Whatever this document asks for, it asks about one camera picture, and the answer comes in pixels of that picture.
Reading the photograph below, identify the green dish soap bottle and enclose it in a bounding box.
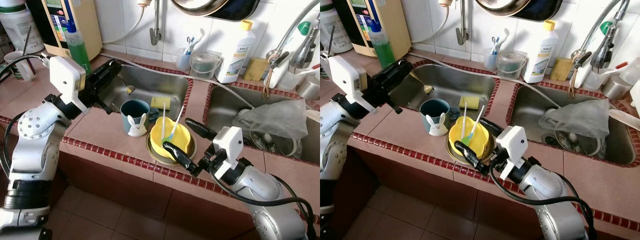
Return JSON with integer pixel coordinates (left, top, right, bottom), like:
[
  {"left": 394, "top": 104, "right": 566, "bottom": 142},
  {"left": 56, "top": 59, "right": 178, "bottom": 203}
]
[
  {"left": 368, "top": 19, "right": 397, "bottom": 69},
  {"left": 65, "top": 19, "right": 92, "bottom": 76}
]

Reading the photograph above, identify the white stick with green end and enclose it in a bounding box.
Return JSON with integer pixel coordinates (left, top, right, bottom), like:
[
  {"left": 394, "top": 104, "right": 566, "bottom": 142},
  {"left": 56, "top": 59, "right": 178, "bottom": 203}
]
[
  {"left": 460, "top": 104, "right": 486, "bottom": 147},
  {"left": 169, "top": 105, "right": 185, "bottom": 144}
]

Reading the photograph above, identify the steel sink strainer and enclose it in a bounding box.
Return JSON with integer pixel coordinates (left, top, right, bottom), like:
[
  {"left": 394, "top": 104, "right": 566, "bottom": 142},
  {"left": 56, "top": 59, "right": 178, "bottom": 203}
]
[
  {"left": 247, "top": 127, "right": 303, "bottom": 159},
  {"left": 552, "top": 127, "right": 604, "bottom": 159}
]

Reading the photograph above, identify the beige water filter machine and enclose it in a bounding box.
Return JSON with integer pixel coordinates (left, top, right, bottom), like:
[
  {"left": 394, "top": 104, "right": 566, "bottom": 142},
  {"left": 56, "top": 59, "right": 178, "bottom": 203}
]
[
  {"left": 26, "top": 0, "right": 103, "bottom": 62},
  {"left": 332, "top": 0, "right": 412, "bottom": 61}
]

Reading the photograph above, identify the white and blue toothbrush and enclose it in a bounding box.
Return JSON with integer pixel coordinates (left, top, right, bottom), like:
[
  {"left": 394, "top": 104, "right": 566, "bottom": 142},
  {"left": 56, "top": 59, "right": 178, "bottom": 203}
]
[
  {"left": 491, "top": 28, "right": 511, "bottom": 56},
  {"left": 183, "top": 28, "right": 206, "bottom": 56}
]

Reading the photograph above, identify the ochre sponge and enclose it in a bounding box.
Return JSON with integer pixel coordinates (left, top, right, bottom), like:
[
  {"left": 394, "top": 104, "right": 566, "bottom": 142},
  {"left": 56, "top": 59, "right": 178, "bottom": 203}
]
[
  {"left": 549, "top": 57, "right": 574, "bottom": 82},
  {"left": 243, "top": 57, "right": 269, "bottom": 82}
]

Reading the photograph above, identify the white bottle with yellow cap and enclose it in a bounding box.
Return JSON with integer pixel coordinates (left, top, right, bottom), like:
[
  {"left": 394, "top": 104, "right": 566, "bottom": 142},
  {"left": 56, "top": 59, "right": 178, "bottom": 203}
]
[
  {"left": 215, "top": 20, "right": 256, "bottom": 84},
  {"left": 521, "top": 20, "right": 559, "bottom": 84}
]

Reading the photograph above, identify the stainless steel sink basin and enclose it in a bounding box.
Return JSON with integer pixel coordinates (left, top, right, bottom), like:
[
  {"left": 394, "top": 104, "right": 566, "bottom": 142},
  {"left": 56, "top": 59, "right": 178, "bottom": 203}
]
[
  {"left": 202, "top": 82, "right": 321, "bottom": 166},
  {"left": 94, "top": 63, "right": 193, "bottom": 122},
  {"left": 400, "top": 62, "right": 500, "bottom": 121},
  {"left": 505, "top": 82, "right": 640, "bottom": 167}
]

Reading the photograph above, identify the brown twine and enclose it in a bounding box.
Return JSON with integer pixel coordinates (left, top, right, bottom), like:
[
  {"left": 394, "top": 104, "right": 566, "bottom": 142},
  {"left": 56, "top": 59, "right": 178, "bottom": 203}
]
[
  {"left": 262, "top": 65, "right": 276, "bottom": 99},
  {"left": 568, "top": 65, "right": 581, "bottom": 99}
]

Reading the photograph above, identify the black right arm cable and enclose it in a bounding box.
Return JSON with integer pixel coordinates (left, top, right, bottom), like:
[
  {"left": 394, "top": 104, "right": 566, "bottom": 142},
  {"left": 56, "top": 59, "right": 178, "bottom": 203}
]
[
  {"left": 209, "top": 167, "right": 319, "bottom": 240},
  {"left": 489, "top": 167, "right": 598, "bottom": 240}
]

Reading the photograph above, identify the blue mug with white bunny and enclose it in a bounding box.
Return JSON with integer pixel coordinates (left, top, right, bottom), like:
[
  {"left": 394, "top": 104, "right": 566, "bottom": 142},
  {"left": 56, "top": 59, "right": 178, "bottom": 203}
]
[
  {"left": 120, "top": 99, "right": 151, "bottom": 138},
  {"left": 419, "top": 98, "right": 451, "bottom": 137}
]

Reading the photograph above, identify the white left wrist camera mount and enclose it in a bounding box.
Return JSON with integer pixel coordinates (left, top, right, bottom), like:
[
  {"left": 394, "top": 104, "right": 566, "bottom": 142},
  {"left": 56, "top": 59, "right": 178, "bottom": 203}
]
[
  {"left": 327, "top": 54, "right": 369, "bottom": 114},
  {"left": 49, "top": 56, "right": 87, "bottom": 112}
]

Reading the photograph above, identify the grey hose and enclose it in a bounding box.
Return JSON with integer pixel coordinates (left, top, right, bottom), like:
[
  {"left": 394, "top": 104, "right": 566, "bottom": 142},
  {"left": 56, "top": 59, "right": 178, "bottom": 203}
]
[
  {"left": 100, "top": 51, "right": 255, "bottom": 109},
  {"left": 409, "top": 51, "right": 561, "bottom": 108}
]

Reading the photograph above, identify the translucent squeeze bottle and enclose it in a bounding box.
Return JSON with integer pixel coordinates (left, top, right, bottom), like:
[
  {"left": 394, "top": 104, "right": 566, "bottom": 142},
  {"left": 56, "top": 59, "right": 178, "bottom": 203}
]
[{"left": 597, "top": 56, "right": 640, "bottom": 87}]

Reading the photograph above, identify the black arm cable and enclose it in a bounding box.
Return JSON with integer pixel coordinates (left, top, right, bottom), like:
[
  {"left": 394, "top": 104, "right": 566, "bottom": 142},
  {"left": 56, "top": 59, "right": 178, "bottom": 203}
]
[
  {"left": 209, "top": 167, "right": 319, "bottom": 240},
  {"left": 0, "top": 53, "right": 51, "bottom": 178},
  {"left": 489, "top": 167, "right": 598, "bottom": 240}
]

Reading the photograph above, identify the grey wall tap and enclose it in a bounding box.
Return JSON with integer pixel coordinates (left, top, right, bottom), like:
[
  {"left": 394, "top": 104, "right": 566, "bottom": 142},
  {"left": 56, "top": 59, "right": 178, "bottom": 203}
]
[
  {"left": 149, "top": 0, "right": 163, "bottom": 46},
  {"left": 456, "top": 0, "right": 470, "bottom": 46}
]

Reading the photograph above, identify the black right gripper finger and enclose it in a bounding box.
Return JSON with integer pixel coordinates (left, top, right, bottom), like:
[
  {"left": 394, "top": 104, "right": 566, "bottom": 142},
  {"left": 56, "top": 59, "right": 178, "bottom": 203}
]
[
  {"left": 454, "top": 141, "right": 492, "bottom": 176},
  {"left": 162, "top": 141, "right": 201, "bottom": 176},
  {"left": 185, "top": 118, "right": 218, "bottom": 142},
  {"left": 479, "top": 117, "right": 505, "bottom": 138}
]

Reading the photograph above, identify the yellow dish sponge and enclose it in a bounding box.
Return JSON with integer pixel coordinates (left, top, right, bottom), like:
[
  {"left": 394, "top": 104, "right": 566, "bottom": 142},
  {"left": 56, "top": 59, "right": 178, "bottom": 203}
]
[
  {"left": 459, "top": 95, "right": 481, "bottom": 110},
  {"left": 150, "top": 96, "right": 172, "bottom": 111}
]

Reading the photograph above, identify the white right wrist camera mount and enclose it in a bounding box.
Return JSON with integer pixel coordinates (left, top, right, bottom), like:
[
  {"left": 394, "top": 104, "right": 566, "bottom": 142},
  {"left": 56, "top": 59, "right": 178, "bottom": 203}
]
[
  {"left": 492, "top": 125, "right": 529, "bottom": 181},
  {"left": 212, "top": 126, "right": 245, "bottom": 180}
]

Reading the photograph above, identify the round steel plate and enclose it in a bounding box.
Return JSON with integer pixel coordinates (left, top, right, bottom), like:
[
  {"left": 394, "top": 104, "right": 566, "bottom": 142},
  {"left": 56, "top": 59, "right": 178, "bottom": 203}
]
[
  {"left": 445, "top": 131, "right": 496, "bottom": 166},
  {"left": 145, "top": 131, "right": 198, "bottom": 166}
]

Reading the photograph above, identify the yellow plastic bowl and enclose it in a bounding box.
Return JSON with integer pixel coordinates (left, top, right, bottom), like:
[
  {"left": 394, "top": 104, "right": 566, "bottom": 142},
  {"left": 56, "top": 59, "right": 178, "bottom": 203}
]
[
  {"left": 448, "top": 116, "right": 491, "bottom": 160},
  {"left": 149, "top": 116, "right": 193, "bottom": 161}
]

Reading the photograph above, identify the steel cup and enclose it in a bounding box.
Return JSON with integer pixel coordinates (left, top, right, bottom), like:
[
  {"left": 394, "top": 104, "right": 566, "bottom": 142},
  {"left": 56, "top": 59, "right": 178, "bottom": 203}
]
[
  {"left": 296, "top": 75, "right": 321, "bottom": 101},
  {"left": 601, "top": 75, "right": 632, "bottom": 100}
]

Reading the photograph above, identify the white tube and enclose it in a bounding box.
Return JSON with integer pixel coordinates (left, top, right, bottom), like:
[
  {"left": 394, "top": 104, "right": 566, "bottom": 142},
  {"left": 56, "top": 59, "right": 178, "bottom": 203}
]
[
  {"left": 411, "top": 6, "right": 450, "bottom": 45},
  {"left": 102, "top": 6, "right": 149, "bottom": 45}
]

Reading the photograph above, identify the chrome gooseneck faucet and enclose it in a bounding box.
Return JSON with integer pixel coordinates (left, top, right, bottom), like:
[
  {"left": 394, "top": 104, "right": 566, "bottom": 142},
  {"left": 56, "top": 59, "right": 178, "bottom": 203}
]
[
  {"left": 570, "top": 0, "right": 632, "bottom": 71},
  {"left": 264, "top": 0, "right": 321, "bottom": 71}
]

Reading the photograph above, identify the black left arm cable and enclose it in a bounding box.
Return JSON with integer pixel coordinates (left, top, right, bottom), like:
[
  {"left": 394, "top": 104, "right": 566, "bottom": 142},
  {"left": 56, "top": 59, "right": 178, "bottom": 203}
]
[{"left": 0, "top": 53, "right": 51, "bottom": 178}]

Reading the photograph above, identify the large white plastic jar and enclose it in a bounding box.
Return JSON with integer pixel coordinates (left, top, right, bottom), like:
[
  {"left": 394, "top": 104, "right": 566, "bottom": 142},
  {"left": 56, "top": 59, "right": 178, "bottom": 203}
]
[
  {"left": 320, "top": 0, "right": 354, "bottom": 55},
  {"left": 0, "top": 0, "right": 46, "bottom": 55}
]

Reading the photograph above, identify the clear plastic bag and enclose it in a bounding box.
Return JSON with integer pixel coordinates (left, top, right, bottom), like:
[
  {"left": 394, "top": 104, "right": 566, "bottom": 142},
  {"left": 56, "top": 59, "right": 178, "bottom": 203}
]
[
  {"left": 538, "top": 99, "right": 612, "bottom": 142},
  {"left": 233, "top": 99, "right": 310, "bottom": 144}
]

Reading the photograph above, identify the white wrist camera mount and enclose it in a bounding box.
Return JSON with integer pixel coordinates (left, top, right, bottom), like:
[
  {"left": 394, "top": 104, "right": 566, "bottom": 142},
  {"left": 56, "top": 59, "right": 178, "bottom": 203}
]
[
  {"left": 492, "top": 125, "right": 529, "bottom": 181},
  {"left": 327, "top": 54, "right": 369, "bottom": 114},
  {"left": 49, "top": 56, "right": 87, "bottom": 112},
  {"left": 212, "top": 126, "right": 245, "bottom": 180}
]

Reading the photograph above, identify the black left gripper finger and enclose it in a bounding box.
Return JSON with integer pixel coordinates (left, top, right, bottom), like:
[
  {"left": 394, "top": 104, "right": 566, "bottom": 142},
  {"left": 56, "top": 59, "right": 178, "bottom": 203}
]
[
  {"left": 106, "top": 73, "right": 121, "bottom": 97},
  {"left": 377, "top": 59, "right": 413, "bottom": 85},
  {"left": 395, "top": 75, "right": 412, "bottom": 100},
  {"left": 95, "top": 59, "right": 122, "bottom": 83}
]

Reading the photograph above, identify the white printed mug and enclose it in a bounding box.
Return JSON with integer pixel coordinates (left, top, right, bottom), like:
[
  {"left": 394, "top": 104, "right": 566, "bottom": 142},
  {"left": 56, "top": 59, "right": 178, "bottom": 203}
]
[{"left": 4, "top": 50, "right": 37, "bottom": 82}]

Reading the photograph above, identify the hanging steel wok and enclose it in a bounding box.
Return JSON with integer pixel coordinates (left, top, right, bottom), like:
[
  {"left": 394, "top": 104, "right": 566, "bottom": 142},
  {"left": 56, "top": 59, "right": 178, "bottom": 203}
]
[
  {"left": 170, "top": 0, "right": 261, "bottom": 22},
  {"left": 475, "top": 0, "right": 563, "bottom": 22}
]

